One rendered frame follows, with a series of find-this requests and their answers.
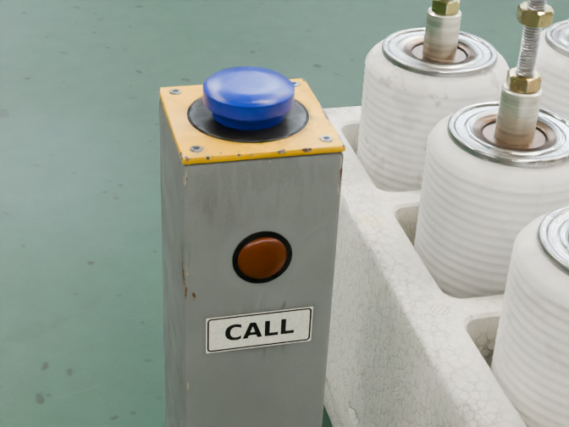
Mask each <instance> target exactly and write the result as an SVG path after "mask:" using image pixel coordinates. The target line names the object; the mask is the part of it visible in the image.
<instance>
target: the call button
mask: <svg viewBox="0 0 569 427"><path fill-rule="evenodd" d="M202 101H203V103H204V105H205V106H206V108H207V109H209V110H210V111H212V116H213V118H214V119H215V120H216V121H217V122H219V123H220V124H221V125H225V126H228V127H230V128H234V129H238V130H261V129H266V128H269V127H272V126H275V125H277V124H278V123H280V122H281V121H282V120H283V118H284V116H285V114H286V113H287V112H289V111H290V110H291V109H292V108H293V106H294V101H295V86H294V84H293V83H292V82H291V81H290V80H289V79H288V78H286V77H285V76H283V75H282V74H280V73H278V72H276V71H273V70H271V69H264V68H259V67H234V68H228V69H223V70H220V71H218V72H217V73H215V74H213V75H211V76H209V77H208V78H207V79H206V80H205V81H204V83H203V90H202Z"/></svg>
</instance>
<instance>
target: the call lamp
mask: <svg viewBox="0 0 569 427"><path fill-rule="evenodd" d="M286 261H287V250H286V247H285V245H284V244H283V243H282V242H281V241H279V240H277V239H275V238H272V237H261V238H257V239H255V240H253V241H250V242H249V243H247V244H246V245H245V246H244V247H243V248H242V250H241V251H240V254H239V257H238V266H239V269H240V271H241V273H242V274H244V275H245V276H247V277H248V278H251V279H254V280H263V279H267V278H270V277H272V276H274V275H276V274H277V273H278V272H279V271H280V270H281V269H282V268H283V267H284V266H285V263H286Z"/></svg>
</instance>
